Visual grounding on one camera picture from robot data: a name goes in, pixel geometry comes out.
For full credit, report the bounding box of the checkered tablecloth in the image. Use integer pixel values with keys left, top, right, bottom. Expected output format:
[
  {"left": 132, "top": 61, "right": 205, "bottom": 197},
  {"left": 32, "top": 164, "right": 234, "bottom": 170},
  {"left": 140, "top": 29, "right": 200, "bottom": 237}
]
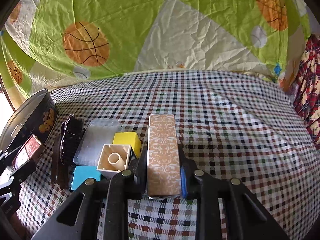
[{"left": 17, "top": 71, "right": 319, "bottom": 239}]

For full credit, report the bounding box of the basketball print bed sheet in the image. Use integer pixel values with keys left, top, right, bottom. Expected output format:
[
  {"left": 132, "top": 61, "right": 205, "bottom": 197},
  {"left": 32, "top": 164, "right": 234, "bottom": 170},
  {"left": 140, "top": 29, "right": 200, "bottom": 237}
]
[{"left": 1, "top": 0, "right": 311, "bottom": 106}]

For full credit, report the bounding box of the red plaid bear cloth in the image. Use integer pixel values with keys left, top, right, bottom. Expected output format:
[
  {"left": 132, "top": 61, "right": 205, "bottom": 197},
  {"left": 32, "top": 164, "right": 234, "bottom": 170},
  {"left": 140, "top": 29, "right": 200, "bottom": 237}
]
[{"left": 293, "top": 34, "right": 320, "bottom": 150}]

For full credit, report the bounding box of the yellow toy cube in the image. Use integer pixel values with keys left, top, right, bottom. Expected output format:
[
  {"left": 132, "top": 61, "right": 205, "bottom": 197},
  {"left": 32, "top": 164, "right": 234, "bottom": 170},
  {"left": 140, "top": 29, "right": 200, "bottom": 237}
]
[{"left": 112, "top": 132, "right": 142, "bottom": 158}]

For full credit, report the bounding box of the blue toy block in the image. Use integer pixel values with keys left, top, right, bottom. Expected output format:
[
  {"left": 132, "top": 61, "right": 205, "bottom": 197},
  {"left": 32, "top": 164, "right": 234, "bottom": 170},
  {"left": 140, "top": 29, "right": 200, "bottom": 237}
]
[{"left": 71, "top": 166, "right": 101, "bottom": 191}]

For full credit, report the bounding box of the white sun toy block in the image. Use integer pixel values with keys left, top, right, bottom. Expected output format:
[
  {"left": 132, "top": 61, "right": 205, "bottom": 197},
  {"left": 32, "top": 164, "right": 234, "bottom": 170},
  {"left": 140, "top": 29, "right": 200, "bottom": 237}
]
[{"left": 97, "top": 144, "right": 131, "bottom": 178}]

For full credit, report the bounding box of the round metal tin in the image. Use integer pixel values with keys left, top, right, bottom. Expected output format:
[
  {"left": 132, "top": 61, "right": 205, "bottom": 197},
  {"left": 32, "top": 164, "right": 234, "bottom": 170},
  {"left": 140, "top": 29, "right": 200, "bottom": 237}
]
[{"left": 1, "top": 89, "right": 58, "bottom": 153}]

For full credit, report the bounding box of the patterned rectangular box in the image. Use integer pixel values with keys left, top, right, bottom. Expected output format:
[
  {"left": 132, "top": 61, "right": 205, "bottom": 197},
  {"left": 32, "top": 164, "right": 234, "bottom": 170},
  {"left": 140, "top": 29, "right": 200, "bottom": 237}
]
[{"left": 146, "top": 114, "right": 181, "bottom": 199}]

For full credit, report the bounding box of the copper makeup palette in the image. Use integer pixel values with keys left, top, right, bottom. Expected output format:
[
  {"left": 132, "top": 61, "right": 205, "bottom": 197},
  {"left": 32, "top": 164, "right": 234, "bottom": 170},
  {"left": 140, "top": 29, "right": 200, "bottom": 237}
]
[{"left": 12, "top": 134, "right": 45, "bottom": 170}]

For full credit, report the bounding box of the clear plastic box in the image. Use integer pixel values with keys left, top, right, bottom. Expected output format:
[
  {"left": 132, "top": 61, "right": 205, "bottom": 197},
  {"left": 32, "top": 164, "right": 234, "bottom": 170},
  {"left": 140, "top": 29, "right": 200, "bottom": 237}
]
[{"left": 73, "top": 119, "right": 122, "bottom": 166}]

